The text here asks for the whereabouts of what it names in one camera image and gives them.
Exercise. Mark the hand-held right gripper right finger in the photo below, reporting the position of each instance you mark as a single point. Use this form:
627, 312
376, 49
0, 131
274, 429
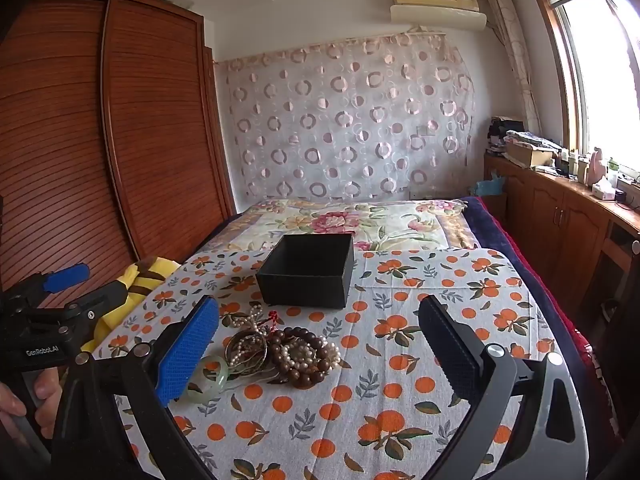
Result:
450, 355

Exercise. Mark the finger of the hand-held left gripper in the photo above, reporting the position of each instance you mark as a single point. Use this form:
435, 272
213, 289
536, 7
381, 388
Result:
67, 277
100, 300

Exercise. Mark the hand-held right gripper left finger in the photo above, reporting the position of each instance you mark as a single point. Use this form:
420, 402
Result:
182, 360

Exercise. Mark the pale green jade bangle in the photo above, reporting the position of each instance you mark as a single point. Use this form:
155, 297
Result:
223, 370

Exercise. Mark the thin metal bangles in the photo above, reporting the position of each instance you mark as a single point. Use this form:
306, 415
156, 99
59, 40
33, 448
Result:
234, 360

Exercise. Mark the black jewelry box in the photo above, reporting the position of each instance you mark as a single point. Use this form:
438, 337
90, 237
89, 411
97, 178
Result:
300, 290

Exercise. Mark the person's left hand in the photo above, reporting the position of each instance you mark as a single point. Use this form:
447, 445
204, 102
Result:
47, 395

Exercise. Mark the yellow plush toy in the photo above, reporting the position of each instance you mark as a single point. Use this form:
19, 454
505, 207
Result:
145, 280

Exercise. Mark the orange fruit print cloth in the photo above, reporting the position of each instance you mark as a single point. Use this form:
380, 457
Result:
400, 435

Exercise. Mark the dark blue blanket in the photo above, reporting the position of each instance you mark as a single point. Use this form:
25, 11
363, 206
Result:
500, 240

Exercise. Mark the wooden wardrobe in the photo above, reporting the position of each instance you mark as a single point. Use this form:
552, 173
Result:
150, 135

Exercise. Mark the floral quilt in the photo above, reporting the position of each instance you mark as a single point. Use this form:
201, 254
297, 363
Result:
350, 220

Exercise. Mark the blue tissue box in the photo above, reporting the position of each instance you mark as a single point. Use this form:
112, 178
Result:
487, 187

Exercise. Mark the wooden cabinet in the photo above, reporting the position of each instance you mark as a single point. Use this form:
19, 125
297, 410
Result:
550, 210

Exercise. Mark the cardboard box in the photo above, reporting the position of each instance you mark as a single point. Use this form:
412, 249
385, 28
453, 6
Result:
525, 156

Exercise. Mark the white tissue box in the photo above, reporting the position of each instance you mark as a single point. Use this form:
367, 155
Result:
604, 191

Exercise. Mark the stack of dark clothes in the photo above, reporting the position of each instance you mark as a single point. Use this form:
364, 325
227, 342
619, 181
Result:
500, 132

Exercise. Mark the folded patterned fabric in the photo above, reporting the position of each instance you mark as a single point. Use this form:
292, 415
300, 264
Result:
532, 139

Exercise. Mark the pink figurine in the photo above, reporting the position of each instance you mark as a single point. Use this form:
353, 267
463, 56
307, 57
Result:
596, 167

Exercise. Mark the wooden framed window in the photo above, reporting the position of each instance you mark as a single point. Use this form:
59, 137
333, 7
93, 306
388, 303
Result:
600, 85

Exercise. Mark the patterned window curtain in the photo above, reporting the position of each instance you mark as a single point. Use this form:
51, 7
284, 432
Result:
515, 50

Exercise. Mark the beige air conditioner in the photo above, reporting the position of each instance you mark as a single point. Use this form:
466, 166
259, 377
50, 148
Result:
435, 7

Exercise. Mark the circle patterned wall curtain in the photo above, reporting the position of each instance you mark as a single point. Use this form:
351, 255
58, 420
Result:
350, 125

